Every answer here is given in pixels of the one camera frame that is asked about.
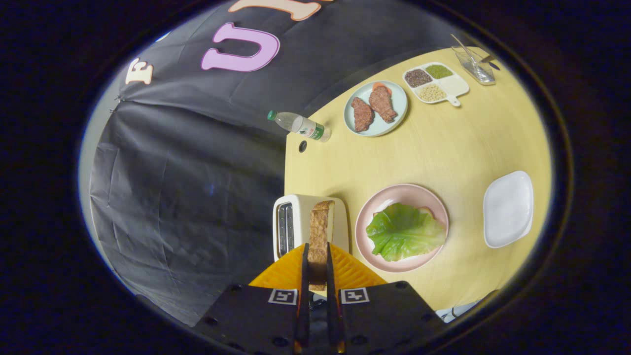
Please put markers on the thin metal utensil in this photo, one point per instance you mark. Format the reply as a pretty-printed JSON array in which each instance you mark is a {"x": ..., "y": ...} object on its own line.
[{"x": 462, "y": 48}]

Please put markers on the metal spoon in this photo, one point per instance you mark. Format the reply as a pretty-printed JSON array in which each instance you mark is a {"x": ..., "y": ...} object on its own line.
[{"x": 490, "y": 61}]

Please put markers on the pink round plate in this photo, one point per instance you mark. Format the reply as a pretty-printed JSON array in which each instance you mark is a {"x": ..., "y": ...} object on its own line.
[{"x": 389, "y": 195}]

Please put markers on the light blue round plate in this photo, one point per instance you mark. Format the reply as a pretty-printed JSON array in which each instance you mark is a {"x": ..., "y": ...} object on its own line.
[{"x": 400, "y": 101}]

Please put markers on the white divided dish with beans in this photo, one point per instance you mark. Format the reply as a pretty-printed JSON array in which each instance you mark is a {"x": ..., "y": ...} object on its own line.
[{"x": 456, "y": 86}]

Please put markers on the white square plate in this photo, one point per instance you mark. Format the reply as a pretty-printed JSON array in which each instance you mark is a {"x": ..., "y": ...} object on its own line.
[{"x": 508, "y": 209}]

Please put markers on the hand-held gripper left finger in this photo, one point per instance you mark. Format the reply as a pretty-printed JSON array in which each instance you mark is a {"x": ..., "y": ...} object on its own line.
[{"x": 251, "y": 320}]

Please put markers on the black backdrop cloth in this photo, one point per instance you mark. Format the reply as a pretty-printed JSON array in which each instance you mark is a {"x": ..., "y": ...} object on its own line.
[{"x": 187, "y": 187}]

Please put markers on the brown crust bread slice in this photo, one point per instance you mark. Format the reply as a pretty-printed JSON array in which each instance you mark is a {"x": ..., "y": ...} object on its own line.
[{"x": 319, "y": 236}]

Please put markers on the white toaster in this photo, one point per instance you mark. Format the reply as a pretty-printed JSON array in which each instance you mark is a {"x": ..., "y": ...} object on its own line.
[{"x": 298, "y": 227}]

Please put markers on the orange vegetable slice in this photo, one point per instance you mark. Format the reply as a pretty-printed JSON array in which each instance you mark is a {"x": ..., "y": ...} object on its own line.
[{"x": 383, "y": 86}]

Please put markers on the clear plastic water bottle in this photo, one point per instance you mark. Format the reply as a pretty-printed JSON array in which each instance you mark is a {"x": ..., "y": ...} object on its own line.
[{"x": 303, "y": 126}]

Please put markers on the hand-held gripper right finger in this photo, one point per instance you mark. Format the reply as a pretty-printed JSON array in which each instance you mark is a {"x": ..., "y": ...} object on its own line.
[{"x": 389, "y": 320}]

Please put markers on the brown meat patty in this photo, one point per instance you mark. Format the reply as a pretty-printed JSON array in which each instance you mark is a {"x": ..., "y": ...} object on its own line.
[
  {"x": 362, "y": 114},
  {"x": 382, "y": 103}
]

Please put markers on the clear glass utensil holder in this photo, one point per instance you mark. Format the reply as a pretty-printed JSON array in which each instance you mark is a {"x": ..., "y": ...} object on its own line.
[{"x": 475, "y": 71}]

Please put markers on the green lettuce leaf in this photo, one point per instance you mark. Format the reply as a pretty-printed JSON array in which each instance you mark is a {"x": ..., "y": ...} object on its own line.
[{"x": 404, "y": 231}]

